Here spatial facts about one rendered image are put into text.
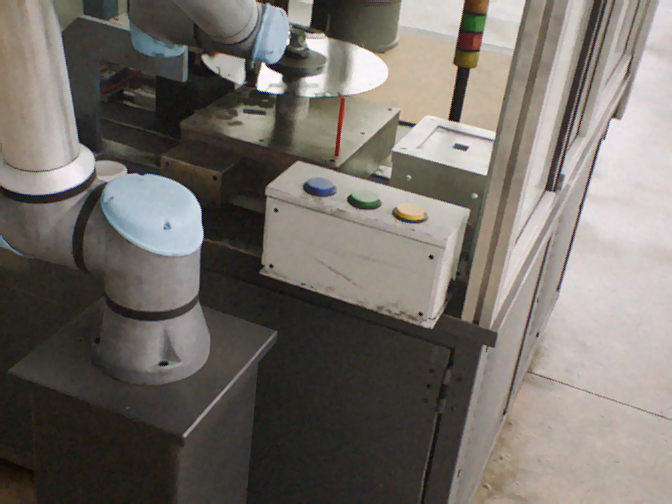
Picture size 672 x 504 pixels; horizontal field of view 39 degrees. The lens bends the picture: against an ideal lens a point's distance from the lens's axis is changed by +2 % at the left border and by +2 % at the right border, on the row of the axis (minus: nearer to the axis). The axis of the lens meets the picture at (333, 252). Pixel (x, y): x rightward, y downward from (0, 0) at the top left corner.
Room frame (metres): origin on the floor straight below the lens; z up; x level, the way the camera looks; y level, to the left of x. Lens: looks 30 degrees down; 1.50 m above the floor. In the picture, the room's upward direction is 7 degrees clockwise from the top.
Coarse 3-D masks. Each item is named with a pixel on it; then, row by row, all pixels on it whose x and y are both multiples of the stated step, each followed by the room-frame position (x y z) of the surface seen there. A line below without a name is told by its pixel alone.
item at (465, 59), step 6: (456, 48) 1.64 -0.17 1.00; (456, 54) 1.64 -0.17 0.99; (462, 54) 1.63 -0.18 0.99; (468, 54) 1.63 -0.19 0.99; (474, 54) 1.63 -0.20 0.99; (456, 60) 1.64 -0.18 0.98; (462, 60) 1.63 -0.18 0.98; (468, 60) 1.63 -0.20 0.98; (474, 60) 1.63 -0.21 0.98; (462, 66) 1.63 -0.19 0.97; (468, 66) 1.63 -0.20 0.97; (474, 66) 1.64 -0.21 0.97
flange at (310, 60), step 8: (288, 48) 1.60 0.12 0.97; (288, 56) 1.59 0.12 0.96; (296, 56) 1.59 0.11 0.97; (304, 56) 1.59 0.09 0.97; (312, 56) 1.61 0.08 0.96; (320, 56) 1.62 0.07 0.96; (272, 64) 1.57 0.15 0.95; (280, 64) 1.56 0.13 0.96; (288, 64) 1.56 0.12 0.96; (296, 64) 1.57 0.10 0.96; (304, 64) 1.57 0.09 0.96; (312, 64) 1.58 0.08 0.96; (320, 64) 1.58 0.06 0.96
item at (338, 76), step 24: (312, 48) 1.69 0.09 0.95; (336, 48) 1.71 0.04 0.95; (360, 48) 1.72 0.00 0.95; (216, 72) 1.50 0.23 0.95; (240, 72) 1.52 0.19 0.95; (264, 72) 1.53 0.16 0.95; (288, 72) 1.55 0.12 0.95; (312, 72) 1.56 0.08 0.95; (336, 72) 1.58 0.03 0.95; (360, 72) 1.59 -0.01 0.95; (384, 72) 1.61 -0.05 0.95; (312, 96) 1.45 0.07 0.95; (336, 96) 1.47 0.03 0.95
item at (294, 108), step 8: (280, 96) 1.59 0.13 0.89; (288, 96) 1.58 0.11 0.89; (296, 96) 1.58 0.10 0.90; (280, 104) 1.59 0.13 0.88; (288, 104) 1.58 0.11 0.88; (296, 104) 1.58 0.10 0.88; (304, 104) 1.59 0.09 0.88; (280, 112) 1.59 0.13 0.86; (288, 112) 1.58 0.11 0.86; (296, 112) 1.58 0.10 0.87; (304, 112) 1.59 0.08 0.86; (296, 120) 1.58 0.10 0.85
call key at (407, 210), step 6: (402, 204) 1.19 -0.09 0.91; (408, 204) 1.19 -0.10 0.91; (414, 204) 1.19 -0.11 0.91; (396, 210) 1.17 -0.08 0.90; (402, 210) 1.17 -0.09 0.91; (408, 210) 1.17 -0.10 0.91; (414, 210) 1.17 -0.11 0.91; (420, 210) 1.17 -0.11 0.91; (402, 216) 1.16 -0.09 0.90; (408, 216) 1.16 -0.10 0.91; (414, 216) 1.16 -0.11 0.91; (420, 216) 1.16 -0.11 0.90
